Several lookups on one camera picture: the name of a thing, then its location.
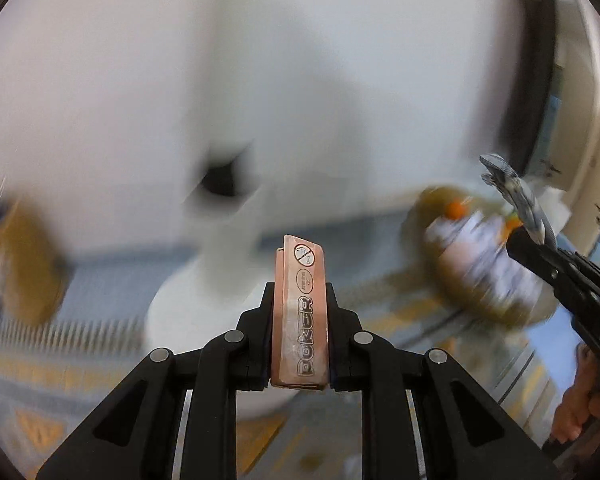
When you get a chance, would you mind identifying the dark frame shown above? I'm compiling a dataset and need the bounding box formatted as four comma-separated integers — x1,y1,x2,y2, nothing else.
521,0,567,181

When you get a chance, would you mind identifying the white desk lamp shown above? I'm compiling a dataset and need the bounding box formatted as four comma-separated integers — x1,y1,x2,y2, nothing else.
145,135,341,418

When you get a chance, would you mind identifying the pink orange box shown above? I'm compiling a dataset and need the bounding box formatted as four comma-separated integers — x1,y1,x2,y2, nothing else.
270,233,329,390

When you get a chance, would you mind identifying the patterned blue grey mat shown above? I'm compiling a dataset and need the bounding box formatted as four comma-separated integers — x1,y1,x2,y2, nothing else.
0,240,571,480

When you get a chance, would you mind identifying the gold ribbed bowl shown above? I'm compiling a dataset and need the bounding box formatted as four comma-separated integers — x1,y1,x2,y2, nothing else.
405,185,557,332

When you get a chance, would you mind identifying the person's right hand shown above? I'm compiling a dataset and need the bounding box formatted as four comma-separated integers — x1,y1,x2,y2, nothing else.
551,342,600,446

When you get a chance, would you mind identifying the white paper ball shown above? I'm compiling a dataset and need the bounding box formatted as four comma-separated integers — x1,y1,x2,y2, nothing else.
426,210,547,307

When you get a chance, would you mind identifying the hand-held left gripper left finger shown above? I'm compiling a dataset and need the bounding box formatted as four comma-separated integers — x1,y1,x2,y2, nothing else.
37,282,276,480

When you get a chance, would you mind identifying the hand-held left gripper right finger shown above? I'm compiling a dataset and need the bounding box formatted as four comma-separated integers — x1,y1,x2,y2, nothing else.
325,282,561,480

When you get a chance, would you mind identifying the bamboo pen holder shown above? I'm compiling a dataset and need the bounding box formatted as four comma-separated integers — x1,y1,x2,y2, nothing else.
0,199,77,327

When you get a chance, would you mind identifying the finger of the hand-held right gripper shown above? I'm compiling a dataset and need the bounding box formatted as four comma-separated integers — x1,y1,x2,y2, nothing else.
506,229,578,317

